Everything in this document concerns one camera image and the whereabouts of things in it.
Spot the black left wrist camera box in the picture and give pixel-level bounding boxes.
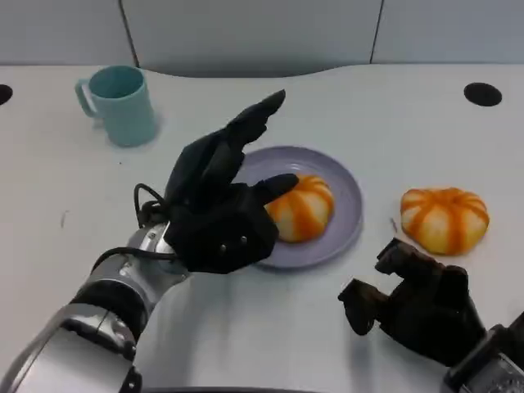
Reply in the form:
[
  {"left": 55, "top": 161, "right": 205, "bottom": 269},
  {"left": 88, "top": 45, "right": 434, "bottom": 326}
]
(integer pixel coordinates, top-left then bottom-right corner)
[{"left": 163, "top": 196, "right": 280, "bottom": 275}]

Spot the long black left arm cable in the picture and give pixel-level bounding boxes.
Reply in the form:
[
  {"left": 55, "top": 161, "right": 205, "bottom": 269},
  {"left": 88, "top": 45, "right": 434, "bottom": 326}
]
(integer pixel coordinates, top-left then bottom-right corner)
[{"left": 90, "top": 246, "right": 179, "bottom": 279}]

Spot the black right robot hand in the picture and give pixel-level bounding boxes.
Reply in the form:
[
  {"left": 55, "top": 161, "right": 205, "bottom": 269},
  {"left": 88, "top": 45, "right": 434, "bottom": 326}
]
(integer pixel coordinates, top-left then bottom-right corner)
[{"left": 337, "top": 237, "right": 488, "bottom": 368}]

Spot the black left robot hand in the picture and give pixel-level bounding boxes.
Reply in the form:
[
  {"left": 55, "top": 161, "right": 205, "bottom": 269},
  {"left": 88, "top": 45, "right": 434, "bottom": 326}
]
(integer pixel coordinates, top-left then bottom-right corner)
[{"left": 163, "top": 90, "right": 299, "bottom": 222}]

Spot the looped black left arm cable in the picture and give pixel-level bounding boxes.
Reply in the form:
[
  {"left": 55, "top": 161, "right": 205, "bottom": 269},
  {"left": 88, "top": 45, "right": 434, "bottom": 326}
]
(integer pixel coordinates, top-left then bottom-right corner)
[{"left": 133, "top": 183, "right": 173, "bottom": 230}]

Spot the lilac plate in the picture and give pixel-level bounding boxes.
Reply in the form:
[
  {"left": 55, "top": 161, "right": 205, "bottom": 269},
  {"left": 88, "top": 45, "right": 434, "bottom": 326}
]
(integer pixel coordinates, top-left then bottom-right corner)
[{"left": 233, "top": 146, "right": 364, "bottom": 270}]

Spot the orange white toy bread roll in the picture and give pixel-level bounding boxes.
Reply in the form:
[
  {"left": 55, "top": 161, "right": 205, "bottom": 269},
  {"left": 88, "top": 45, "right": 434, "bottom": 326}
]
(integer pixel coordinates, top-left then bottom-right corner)
[
  {"left": 264, "top": 174, "right": 335, "bottom": 244},
  {"left": 400, "top": 187, "right": 490, "bottom": 256}
]

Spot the pale green mug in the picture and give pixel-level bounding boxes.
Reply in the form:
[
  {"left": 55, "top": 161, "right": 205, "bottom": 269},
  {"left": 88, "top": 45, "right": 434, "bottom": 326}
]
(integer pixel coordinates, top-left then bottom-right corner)
[{"left": 74, "top": 65, "right": 159, "bottom": 147}]

